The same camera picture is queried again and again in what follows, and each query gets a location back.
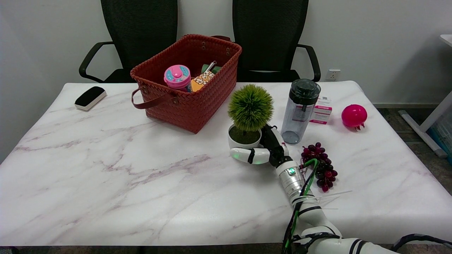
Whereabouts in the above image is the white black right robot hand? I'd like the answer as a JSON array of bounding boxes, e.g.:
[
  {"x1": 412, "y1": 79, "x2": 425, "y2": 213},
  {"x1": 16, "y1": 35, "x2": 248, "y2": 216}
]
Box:
[{"x1": 230, "y1": 124, "x2": 293, "y2": 168}]

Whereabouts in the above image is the green plant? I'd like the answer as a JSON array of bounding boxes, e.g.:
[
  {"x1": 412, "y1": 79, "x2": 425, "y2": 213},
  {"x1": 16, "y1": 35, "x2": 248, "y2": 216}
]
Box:
[{"x1": 228, "y1": 84, "x2": 274, "y2": 153}]

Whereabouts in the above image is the clear bottle with black lid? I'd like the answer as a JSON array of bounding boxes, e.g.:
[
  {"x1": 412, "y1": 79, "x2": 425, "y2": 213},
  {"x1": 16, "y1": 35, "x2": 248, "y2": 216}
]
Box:
[{"x1": 280, "y1": 79, "x2": 321, "y2": 145}]

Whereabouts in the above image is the dark red grape bunch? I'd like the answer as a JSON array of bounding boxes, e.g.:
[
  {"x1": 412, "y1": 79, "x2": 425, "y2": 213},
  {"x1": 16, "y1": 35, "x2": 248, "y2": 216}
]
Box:
[{"x1": 300, "y1": 142, "x2": 338, "y2": 193}]

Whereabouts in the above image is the pink white medicine box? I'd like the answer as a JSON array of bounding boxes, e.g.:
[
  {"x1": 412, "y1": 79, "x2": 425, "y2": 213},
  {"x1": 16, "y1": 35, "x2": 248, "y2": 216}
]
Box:
[{"x1": 309, "y1": 96, "x2": 333, "y2": 125}]

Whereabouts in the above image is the orange popcorn snack box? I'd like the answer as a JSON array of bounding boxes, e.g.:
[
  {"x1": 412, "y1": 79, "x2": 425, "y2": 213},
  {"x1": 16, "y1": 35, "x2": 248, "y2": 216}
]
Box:
[{"x1": 190, "y1": 70, "x2": 215, "y2": 92}]

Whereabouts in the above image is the pink pomegranate toy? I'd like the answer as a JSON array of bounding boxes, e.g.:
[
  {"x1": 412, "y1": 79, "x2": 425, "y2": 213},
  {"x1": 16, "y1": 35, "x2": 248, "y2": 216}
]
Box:
[{"x1": 341, "y1": 104, "x2": 368, "y2": 132}]

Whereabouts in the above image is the red woven basket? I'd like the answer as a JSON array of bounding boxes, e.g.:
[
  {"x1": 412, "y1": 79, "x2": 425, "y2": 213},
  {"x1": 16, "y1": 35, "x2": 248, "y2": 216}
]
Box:
[{"x1": 130, "y1": 34, "x2": 243, "y2": 134}]

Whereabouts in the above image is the green item with metal clip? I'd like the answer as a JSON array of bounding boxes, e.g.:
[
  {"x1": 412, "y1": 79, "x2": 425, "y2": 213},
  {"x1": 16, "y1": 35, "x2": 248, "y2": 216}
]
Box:
[{"x1": 201, "y1": 61, "x2": 222, "y2": 75}]

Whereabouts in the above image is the black mesh office chair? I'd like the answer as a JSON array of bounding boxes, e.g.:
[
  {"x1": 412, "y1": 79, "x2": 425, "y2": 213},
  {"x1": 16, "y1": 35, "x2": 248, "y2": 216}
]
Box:
[
  {"x1": 79, "y1": 0, "x2": 178, "y2": 84},
  {"x1": 232, "y1": 0, "x2": 321, "y2": 83}
]

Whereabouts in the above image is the pink lidded cup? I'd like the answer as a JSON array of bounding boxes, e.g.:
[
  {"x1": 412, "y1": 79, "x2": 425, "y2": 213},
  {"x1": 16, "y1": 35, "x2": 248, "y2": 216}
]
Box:
[{"x1": 163, "y1": 65, "x2": 192, "y2": 92}]

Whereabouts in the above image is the white side desk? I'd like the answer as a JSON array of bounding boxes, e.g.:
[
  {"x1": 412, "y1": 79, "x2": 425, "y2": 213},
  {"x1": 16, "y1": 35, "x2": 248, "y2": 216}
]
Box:
[{"x1": 398, "y1": 34, "x2": 452, "y2": 158}]

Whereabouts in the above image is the black white board eraser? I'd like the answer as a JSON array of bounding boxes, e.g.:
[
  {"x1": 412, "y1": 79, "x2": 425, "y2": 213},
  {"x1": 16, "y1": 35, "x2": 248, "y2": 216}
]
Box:
[{"x1": 74, "y1": 86, "x2": 107, "y2": 111}]

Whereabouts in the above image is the black green robot cable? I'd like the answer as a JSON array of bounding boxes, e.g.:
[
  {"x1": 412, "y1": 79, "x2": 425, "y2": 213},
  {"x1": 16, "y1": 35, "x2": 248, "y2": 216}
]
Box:
[{"x1": 281, "y1": 158, "x2": 452, "y2": 254}]

